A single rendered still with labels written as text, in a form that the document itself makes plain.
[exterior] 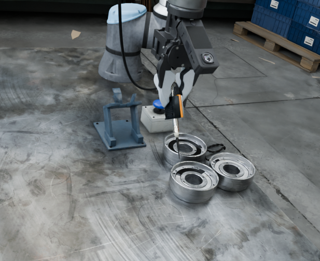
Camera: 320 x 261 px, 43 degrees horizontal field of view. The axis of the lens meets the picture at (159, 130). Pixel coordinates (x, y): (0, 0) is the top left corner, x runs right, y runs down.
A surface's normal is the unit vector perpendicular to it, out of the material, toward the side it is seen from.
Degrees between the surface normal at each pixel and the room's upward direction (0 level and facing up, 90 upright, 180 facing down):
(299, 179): 0
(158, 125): 90
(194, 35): 32
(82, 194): 0
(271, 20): 90
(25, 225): 0
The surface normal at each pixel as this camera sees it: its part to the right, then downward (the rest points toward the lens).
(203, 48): 0.36, -0.45
